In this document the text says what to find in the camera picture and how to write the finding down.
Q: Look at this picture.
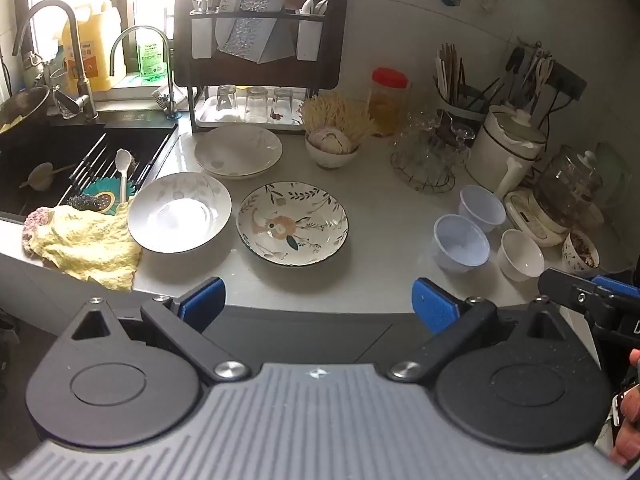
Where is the bowl with onion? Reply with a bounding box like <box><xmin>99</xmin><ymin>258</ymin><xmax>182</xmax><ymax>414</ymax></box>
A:
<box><xmin>305</xmin><ymin>127</ymin><xmax>359</xmax><ymax>170</ymax></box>

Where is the floral pattern plate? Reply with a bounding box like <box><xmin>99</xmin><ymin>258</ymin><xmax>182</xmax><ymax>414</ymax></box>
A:
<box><xmin>235</xmin><ymin>181</ymin><xmax>349</xmax><ymax>268</ymax></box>

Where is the drinking glass right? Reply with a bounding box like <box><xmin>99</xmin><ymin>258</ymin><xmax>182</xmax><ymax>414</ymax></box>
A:
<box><xmin>271</xmin><ymin>87</ymin><xmax>293</xmax><ymax>122</ymax></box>

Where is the light blue plastic bowl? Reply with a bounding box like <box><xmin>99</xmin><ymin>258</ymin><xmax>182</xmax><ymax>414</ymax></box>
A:
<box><xmin>458</xmin><ymin>184</ymin><xmax>506</xmax><ymax>233</ymax></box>
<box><xmin>430</xmin><ymin>214</ymin><xmax>490</xmax><ymax>274</ymax></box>

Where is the wire rack with glass cups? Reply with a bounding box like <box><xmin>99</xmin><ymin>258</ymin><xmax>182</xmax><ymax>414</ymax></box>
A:
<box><xmin>390</xmin><ymin>110</ymin><xmax>476</xmax><ymax>194</ymax></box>

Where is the black dish rack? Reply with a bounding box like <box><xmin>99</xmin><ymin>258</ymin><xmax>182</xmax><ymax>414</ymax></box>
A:
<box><xmin>172</xmin><ymin>0</ymin><xmax>348</xmax><ymax>117</ymax></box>

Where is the small curved faucet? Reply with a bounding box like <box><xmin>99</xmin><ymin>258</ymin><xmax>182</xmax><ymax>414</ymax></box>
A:
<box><xmin>108</xmin><ymin>25</ymin><xmax>180</xmax><ymax>120</ymax></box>

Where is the drinking glass left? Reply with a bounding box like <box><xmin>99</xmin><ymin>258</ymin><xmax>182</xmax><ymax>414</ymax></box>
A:
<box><xmin>216</xmin><ymin>84</ymin><xmax>236</xmax><ymax>113</ymax></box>

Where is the hanging utensil rack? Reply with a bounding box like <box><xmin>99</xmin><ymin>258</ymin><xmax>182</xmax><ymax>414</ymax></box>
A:
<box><xmin>500</xmin><ymin>38</ymin><xmax>587</xmax><ymax>114</ymax></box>

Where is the white electric cooker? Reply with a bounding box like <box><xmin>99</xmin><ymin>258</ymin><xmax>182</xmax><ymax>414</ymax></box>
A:
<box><xmin>465</xmin><ymin>105</ymin><xmax>546</xmax><ymax>200</ymax></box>

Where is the enoki mushroom bunch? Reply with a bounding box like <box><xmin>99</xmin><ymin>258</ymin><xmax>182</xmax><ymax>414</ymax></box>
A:
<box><xmin>298</xmin><ymin>91</ymin><xmax>376</xmax><ymax>148</ymax></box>

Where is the tall dark faucet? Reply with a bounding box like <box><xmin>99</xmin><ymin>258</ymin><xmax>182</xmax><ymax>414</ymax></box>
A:
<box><xmin>11</xmin><ymin>0</ymin><xmax>100</xmax><ymax>123</ymax></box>

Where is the green bottle on sill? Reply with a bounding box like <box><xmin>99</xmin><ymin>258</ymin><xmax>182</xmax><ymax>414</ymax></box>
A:
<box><xmin>136</xmin><ymin>29</ymin><xmax>166</xmax><ymax>82</ymax></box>

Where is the large white leaf-pattern bowl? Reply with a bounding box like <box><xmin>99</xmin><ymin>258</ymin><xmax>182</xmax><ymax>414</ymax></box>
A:
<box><xmin>128</xmin><ymin>172</ymin><xmax>232</xmax><ymax>254</ymax></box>

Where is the yellow detergent bottle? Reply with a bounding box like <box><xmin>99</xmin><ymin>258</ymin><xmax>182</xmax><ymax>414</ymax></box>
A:
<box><xmin>74</xmin><ymin>0</ymin><xmax>126</xmax><ymax>92</ymax></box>

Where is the drinking glass middle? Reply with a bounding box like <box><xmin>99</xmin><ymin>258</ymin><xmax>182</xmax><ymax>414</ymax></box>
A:
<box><xmin>245</xmin><ymin>86</ymin><xmax>268</xmax><ymax>122</ymax></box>

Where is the small white ceramic bowl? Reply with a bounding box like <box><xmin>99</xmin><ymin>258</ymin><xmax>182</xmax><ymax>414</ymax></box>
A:
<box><xmin>497</xmin><ymin>229</ymin><xmax>546</xmax><ymax>282</ymax></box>

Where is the drinking glass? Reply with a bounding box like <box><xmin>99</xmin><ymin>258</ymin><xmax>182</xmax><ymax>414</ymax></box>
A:
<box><xmin>271</xmin><ymin>87</ymin><xmax>293</xmax><ymax>122</ymax></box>
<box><xmin>216</xmin><ymin>84</ymin><xmax>236</xmax><ymax>113</ymax></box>
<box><xmin>245</xmin><ymin>86</ymin><xmax>268</xmax><ymax>122</ymax></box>

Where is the small patterned bowl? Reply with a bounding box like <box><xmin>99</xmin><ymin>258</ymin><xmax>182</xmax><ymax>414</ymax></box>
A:
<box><xmin>562</xmin><ymin>230</ymin><xmax>600</xmax><ymax>278</ymax></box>

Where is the red-lid plastic jar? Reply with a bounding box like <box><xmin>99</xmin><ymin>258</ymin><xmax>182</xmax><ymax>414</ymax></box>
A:
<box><xmin>368</xmin><ymin>67</ymin><xmax>409</xmax><ymax>138</ymax></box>

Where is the yellow dish cloth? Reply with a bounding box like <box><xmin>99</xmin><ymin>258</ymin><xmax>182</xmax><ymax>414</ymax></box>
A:
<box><xmin>22</xmin><ymin>203</ymin><xmax>142</xmax><ymax>292</ymax></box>

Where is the white spoon in sink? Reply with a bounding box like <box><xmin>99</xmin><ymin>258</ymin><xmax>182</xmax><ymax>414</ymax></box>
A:
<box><xmin>115</xmin><ymin>148</ymin><xmax>132</xmax><ymax>204</ymax></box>

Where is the steel pot in sink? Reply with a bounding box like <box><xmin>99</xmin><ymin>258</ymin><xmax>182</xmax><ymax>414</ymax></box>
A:
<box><xmin>1</xmin><ymin>86</ymin><xmax>50</xmax><ymax>133</ymax></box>

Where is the person's right hand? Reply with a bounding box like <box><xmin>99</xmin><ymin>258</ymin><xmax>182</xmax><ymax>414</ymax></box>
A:
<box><xmin>608</xmin><ymin>348</ymin><xmax>640</xmax><ymax>468</ymax></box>

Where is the glass kettle on base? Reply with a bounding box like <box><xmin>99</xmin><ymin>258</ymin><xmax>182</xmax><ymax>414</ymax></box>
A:
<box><xmin>503</xmin><ymin>145</ymin><xmax>603</xmax><ymax>248</ymax></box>

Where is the chopstick holder with chopsticks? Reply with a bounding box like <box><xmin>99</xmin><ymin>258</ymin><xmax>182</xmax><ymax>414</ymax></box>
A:
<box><xmin>434</xmin><ymin>44</ymin><xmax>496</xmax><ymax>122</ymax></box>

